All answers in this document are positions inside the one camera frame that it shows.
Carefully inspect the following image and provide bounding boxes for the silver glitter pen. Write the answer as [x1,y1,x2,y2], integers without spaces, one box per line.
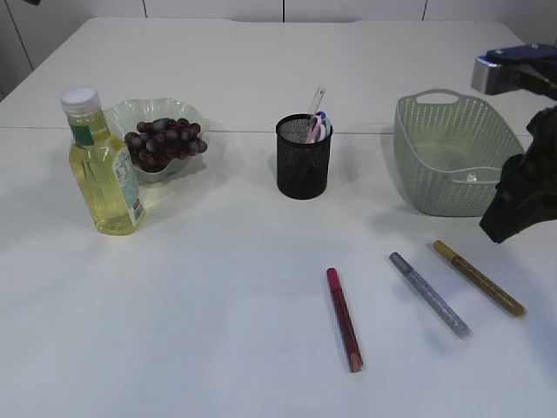
[388,252,472,339]

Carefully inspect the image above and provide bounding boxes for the blue scissors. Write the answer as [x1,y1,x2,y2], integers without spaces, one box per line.
[316,111,332,141]

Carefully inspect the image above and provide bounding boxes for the purple artificial grape bunch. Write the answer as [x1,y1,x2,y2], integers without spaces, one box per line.
[124,118,208,173]

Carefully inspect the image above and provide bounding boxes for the gold glitter pen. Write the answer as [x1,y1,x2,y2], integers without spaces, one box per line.
[433,240,527,318]

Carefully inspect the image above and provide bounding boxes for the red glitter pen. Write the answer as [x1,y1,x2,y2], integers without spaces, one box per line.
[326,267,364,373]

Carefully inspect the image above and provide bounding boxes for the pale green wavy plate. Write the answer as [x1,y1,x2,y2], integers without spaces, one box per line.
[104,98,210,184]

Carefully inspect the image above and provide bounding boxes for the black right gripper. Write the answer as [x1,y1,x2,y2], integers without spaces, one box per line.
[480,107,556,244]

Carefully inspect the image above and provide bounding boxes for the yellow tea plastic bottle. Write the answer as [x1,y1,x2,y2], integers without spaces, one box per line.
[61,86,145,236]

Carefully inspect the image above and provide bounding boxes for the clear plastic ruler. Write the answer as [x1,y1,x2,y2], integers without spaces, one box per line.
[308,85,325,117]

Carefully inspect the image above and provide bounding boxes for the black mesh pen holder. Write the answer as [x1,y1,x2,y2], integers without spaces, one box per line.
[276,113,333,200]

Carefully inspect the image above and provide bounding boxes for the green plastic woven basket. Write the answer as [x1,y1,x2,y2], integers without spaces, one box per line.
[393,89,524,218]

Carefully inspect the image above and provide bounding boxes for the pink scissors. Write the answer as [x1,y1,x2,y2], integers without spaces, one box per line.
[306,115,320,144]

